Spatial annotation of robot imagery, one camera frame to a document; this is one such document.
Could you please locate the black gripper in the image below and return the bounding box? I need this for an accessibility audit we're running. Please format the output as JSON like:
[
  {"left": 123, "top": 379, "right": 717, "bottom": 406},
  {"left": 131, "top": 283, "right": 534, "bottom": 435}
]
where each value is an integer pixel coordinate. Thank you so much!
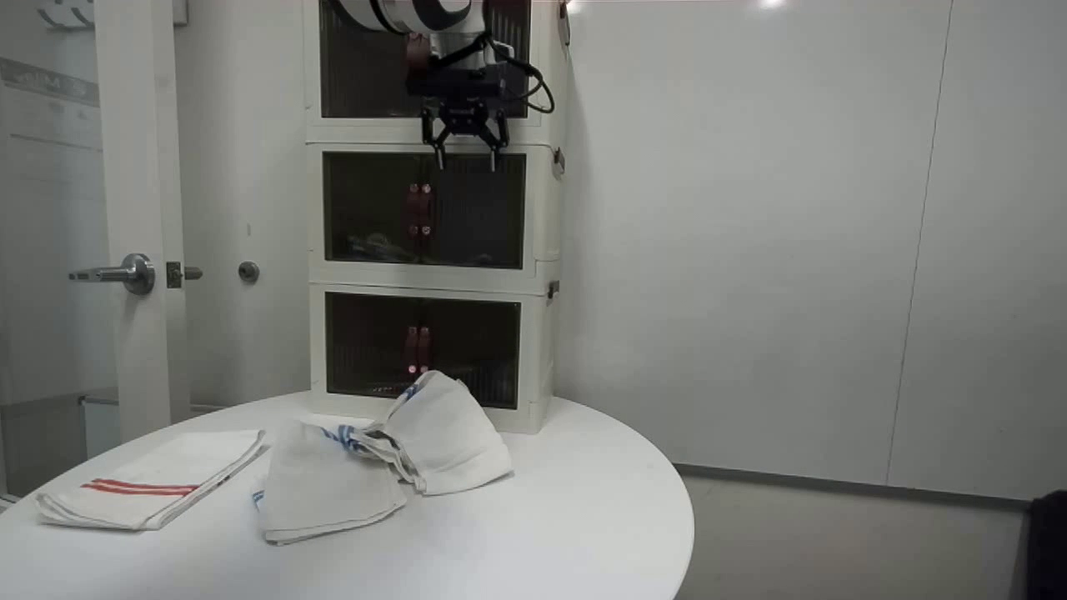
[{"left": 407, "top": 66, "right": 515, "bottom": 170}]

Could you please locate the cabinet door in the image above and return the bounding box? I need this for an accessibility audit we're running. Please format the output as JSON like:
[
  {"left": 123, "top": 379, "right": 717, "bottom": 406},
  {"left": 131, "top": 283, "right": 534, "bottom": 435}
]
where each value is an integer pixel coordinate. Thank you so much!
[
  {"left": 420, "top": 155, "right": 528, "bottom": 271},
  {"left": 323, "top": 155, "right": 420, "bottom": 262}
]

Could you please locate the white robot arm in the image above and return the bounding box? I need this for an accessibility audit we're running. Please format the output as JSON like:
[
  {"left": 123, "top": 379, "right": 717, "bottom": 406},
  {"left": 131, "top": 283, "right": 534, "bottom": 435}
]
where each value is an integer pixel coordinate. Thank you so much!
[{"left": 333, "top": 0, "right": 520, "bottom": 162}]

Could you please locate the white three-tier cabinet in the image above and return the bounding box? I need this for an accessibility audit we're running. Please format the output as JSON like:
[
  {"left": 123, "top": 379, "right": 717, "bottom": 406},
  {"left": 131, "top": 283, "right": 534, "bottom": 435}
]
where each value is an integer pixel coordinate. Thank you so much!
[{"left": 305, "top": 0, "right": 569, "bottom": 429}]

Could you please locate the round silver door stopper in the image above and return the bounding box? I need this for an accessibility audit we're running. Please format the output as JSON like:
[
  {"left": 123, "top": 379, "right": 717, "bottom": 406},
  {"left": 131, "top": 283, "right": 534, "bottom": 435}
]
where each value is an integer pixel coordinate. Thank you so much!
[{"left": 236, "top": 260, "right": 261, "bottom": 283}]

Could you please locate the blue striped crumpled towel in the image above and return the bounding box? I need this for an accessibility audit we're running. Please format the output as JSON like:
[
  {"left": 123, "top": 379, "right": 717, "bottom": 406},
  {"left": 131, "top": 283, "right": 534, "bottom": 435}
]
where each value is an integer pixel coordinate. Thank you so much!
[{"left": 326, "top": 369, "right": 515, "bottom": 496}]

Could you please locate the white door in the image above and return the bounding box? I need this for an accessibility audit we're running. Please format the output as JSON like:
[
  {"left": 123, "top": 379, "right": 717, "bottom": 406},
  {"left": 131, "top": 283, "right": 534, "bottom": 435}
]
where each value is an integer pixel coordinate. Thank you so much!
[{"left": 92, "top": 0, "right": 189, "bottom": 441}]

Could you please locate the red striped folded towel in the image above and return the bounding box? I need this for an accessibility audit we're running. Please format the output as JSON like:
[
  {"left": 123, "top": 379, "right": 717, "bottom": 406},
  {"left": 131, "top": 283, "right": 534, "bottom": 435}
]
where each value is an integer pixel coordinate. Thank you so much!
[{"left": 36, "top": 429, "right": 262, "bottom": 535}]

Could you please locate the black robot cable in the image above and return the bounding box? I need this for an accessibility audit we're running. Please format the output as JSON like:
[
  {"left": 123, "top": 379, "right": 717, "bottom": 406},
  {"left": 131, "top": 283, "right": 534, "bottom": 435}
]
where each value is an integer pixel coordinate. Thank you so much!
[{"left": 427, "top": 29, "right": 557, "bottom": 120}]

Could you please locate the silver door lever handle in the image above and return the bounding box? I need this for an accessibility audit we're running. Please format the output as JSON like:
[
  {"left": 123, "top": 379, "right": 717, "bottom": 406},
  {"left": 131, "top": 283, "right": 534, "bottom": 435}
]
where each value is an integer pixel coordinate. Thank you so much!
[{"left": 71, "top": 255, "right": 157, "bottom": 297}]

